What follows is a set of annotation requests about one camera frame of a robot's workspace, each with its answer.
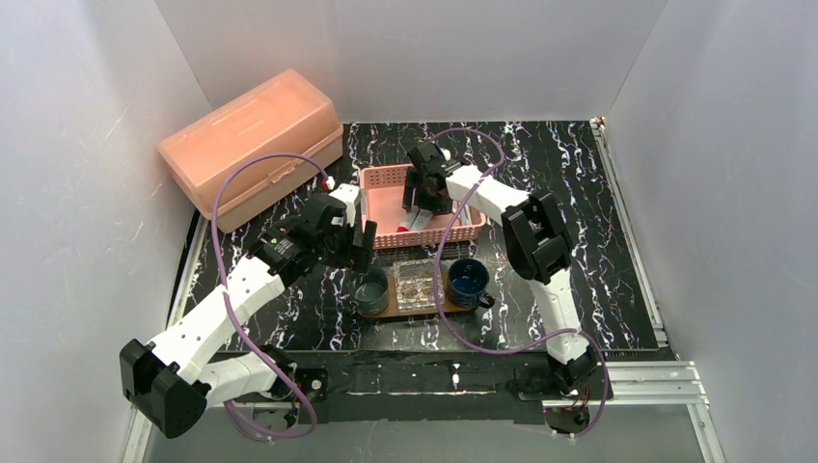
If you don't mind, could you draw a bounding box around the dark blue mug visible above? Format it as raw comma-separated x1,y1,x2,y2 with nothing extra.
444,259,495,310

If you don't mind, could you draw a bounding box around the pink plastic storage box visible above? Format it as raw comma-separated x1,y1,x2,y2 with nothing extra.
157,69,343,233

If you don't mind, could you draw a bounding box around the pink perforated plastic basket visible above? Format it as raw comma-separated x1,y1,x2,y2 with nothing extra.
360,164,452,250

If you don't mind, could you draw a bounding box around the aluminium frame rail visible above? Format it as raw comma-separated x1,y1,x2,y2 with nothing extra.
589,117,725,462

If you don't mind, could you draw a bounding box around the clear acrylic holder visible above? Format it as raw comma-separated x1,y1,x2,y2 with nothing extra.
394,259,436,310

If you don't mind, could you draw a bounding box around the oval wooden tray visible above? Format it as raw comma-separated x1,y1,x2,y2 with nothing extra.
364,291,471,319

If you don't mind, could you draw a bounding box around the purple cable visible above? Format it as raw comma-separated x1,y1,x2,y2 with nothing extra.
422,127,610,439
211,152,337,444

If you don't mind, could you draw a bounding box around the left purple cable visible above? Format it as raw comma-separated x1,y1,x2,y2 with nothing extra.
211,152,337,444

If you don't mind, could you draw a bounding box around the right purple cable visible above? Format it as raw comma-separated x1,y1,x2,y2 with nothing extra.
422,127,610,439

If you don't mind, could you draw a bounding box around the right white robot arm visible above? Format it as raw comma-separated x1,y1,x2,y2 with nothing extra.
407,141,596,394

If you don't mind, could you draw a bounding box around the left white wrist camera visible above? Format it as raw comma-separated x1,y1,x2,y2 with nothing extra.
324,177,363,227

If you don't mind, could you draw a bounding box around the white toothpaste tube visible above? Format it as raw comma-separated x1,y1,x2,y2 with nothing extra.
410,209,434,232
396,206,419,232

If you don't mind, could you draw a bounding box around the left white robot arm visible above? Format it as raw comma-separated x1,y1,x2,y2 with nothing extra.
119,183,376,439

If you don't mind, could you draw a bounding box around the dark green mug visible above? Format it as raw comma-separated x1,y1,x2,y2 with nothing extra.
349,266,389,316

